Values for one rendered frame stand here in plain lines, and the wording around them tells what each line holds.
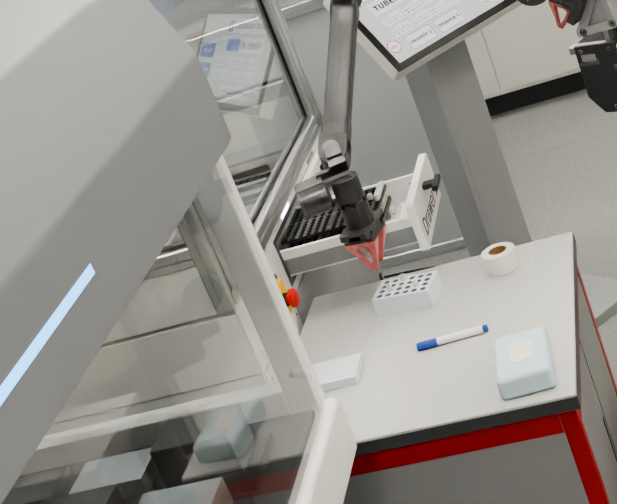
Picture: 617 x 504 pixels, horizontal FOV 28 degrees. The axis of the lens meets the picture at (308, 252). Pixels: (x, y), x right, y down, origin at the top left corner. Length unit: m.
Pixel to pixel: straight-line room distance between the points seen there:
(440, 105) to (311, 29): 0.88
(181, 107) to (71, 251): 0.44
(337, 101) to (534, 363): 0.73
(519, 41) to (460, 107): 2.00
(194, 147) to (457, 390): 0.74
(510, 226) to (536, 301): 1.46
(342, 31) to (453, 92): 1.11
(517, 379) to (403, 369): 0.30
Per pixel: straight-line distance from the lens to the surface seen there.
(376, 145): 4.50
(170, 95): 1.70
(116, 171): 1.48
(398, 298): 2.53
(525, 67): 5.70
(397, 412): 2.22
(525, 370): 2.11
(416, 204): 2.61
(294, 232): 2.76
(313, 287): 2.84
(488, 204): 3.79
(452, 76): 3.67
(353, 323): 2.58
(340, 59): 2.58
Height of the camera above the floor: 1.85
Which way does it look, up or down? 21 degrees down
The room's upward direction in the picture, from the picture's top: 22 degrees counter-clockwise
